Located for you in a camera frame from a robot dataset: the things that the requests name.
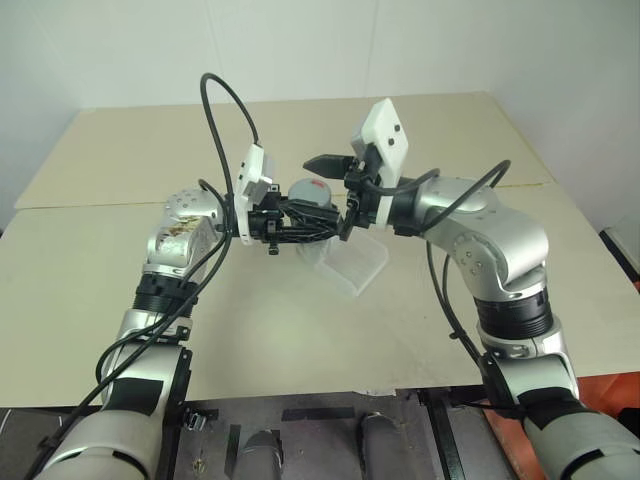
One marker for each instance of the black tape strip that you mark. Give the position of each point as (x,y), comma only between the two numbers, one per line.
(232,450)
(317,414)

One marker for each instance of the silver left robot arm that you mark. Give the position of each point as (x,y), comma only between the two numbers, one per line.
(150,360)

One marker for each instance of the clear plastic jar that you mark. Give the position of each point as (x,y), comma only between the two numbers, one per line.
(312,251)

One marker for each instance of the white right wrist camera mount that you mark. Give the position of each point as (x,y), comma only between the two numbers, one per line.
(387,130)

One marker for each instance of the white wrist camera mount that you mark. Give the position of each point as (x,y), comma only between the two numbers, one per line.
(250,170)
(387,130)

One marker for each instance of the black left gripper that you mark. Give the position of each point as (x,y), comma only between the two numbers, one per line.
(262,220)

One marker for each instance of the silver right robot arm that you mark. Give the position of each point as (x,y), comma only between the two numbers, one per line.
(510,240)

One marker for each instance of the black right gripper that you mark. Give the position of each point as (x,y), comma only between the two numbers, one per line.
(365,200)

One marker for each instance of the black metal frame bar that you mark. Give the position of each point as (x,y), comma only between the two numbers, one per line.
(447,440)

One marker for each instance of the grey jar lid red label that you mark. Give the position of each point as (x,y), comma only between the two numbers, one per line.
(309,192)

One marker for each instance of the dark grey rounded shape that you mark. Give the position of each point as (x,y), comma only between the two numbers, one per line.
(380,445)
(261,455)

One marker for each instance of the clear plastic box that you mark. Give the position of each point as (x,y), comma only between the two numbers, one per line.
(357,265)

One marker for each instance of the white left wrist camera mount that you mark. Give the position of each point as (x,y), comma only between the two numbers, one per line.
(250,170)

